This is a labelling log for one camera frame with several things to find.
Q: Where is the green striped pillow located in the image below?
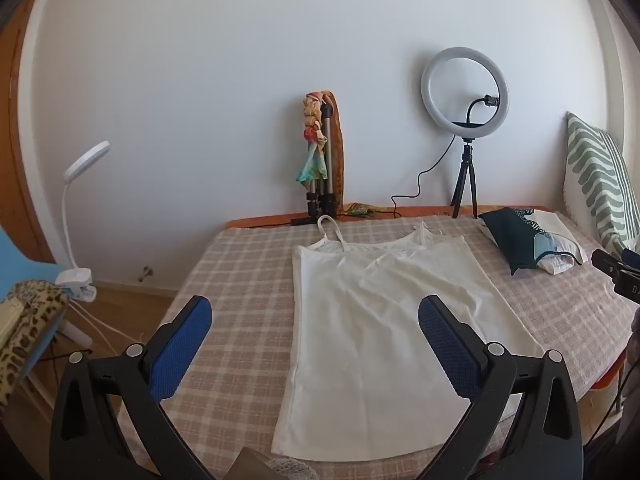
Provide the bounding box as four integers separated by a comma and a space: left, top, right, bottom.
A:
564, 111, 640, 261

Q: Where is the dark teal folded garment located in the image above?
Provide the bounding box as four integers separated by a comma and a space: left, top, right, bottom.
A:
479, 207, 551, 276

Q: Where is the orange patterned cloth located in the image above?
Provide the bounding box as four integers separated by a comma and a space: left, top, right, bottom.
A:
322, 90, 347, 213

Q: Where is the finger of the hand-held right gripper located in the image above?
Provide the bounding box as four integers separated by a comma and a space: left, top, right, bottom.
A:
591, 248, 623, 273

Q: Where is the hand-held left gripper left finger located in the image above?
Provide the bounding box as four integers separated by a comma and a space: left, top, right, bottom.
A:
49, 295, 216, 480

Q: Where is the leopard print cloth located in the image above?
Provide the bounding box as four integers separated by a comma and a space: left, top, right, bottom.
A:
0, 280, 70, 411

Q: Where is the white clip desk lamp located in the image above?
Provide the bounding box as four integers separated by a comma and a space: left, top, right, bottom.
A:
54, 141, 112, 303

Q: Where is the wooden door frame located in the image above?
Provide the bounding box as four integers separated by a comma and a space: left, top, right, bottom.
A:
0, 0, 56, 266

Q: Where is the ring light on black tripod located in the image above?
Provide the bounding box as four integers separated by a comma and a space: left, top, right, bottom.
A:
420, 47, 510, 220

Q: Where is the black ring light cable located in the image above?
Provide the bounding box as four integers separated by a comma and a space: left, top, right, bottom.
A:
390, 135, 456, 218

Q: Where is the silver folded tripod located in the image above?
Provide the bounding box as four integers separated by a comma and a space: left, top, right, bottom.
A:
305, 102, 337, 218

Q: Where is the white tank top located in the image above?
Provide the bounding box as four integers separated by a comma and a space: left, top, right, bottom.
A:
270, 215, 546, 463

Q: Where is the blue chair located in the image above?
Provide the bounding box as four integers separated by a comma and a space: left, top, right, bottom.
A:
0, 225, 63, 306

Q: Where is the orange bed sheet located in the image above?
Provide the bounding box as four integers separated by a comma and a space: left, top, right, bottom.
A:
223, 204, 626, 391

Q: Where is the beige plaid blanket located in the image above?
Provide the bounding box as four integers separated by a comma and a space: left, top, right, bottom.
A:
115, 212, 632, 480

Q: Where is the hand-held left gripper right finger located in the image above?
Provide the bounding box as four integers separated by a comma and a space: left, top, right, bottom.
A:
417, 294, 585, 480

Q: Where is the colourful patterned scarf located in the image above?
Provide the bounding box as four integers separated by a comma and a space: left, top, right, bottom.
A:
296, 91, 331, 192

